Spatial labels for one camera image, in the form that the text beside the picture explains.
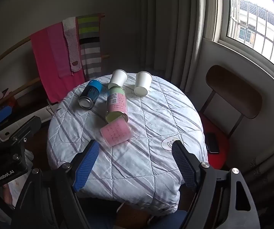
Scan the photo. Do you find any wooden chair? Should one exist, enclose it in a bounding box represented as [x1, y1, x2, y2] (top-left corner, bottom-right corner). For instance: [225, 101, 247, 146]
[196, 64, 263, 170]

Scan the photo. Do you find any blue can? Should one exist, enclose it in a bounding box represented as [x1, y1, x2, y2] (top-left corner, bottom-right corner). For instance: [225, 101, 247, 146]
[78, 80, 103, 110]

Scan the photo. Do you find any striped quilted table cover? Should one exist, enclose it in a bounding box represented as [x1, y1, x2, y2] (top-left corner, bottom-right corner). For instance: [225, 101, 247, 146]
[47, 73, 209, 216]

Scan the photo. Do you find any green and pink cup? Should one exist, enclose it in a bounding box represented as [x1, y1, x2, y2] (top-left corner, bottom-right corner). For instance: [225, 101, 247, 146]
[105, 86, 129, 123]

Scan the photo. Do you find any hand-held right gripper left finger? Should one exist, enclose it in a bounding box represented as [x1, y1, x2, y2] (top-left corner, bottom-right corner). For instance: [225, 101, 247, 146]
[11, 139, 101, 229]

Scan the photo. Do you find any green and grey striped towel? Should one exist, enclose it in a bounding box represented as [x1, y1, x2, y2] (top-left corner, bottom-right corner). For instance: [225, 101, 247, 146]
[76, 14, 103, 80]

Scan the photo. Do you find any window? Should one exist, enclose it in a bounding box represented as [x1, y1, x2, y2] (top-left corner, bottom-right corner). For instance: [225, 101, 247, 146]
[212, 0, 274, 79]

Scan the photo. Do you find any light pink towel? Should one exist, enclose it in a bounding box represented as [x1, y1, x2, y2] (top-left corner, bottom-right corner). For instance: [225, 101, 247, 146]
[47, 22, 71, 79]

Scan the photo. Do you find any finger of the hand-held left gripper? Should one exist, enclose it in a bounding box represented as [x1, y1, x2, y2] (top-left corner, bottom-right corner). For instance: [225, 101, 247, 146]
[0, 105, 13, 128]
[0, 116, 42, 146]

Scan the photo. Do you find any red seat cushion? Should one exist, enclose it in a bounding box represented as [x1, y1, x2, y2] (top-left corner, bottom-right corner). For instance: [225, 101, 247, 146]
[198, 113, 230, 170]

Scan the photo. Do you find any black smartphone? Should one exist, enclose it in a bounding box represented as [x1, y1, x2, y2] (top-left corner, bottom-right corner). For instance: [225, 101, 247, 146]
[206, 132, 220, 154]

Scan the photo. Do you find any grey curtain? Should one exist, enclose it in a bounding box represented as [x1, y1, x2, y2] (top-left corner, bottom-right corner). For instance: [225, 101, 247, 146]
[118, 0, 215, 93]

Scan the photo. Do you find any white paper cup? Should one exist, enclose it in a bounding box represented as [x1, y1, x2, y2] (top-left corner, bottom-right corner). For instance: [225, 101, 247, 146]
[134, 71, 152, 96]
[108, 69, 128, 89]

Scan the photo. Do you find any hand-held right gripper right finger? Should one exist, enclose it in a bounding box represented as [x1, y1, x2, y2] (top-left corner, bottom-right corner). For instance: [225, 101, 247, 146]
[171, 140, 261, 229]

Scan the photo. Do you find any wooden towel rack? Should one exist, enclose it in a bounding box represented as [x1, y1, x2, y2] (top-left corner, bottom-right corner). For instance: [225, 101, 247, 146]
[0, 13, 111, 105]

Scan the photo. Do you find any white and pink knitted cloth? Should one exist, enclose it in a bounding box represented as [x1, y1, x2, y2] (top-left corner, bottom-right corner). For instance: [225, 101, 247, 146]
[62, 17, 82, 72]

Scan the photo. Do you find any hot pink towel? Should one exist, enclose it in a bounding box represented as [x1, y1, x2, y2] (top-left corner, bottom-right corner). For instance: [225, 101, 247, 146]
[30, 27, 86, 103]

